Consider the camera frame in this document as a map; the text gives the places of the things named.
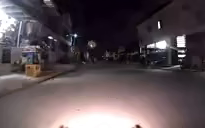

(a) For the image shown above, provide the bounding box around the grey asphalt road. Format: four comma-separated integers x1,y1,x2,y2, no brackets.
0,63,205,128

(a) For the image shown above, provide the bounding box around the street lamp pole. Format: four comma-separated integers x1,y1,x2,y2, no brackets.
69,32,80,63

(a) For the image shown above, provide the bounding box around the yellow crate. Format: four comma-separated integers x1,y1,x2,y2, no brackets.
24,64,42,78

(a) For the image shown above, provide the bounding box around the grey concrete sidewalk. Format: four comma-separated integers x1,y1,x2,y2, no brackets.
0,63,78,102

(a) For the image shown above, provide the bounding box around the street stall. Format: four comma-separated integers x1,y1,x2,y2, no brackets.
20,45,46,67

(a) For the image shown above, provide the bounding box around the building with lit windows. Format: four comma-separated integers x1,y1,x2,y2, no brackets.
135,0,205,69

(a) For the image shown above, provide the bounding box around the building with lit canopy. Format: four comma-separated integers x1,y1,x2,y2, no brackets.
0,0,74,66

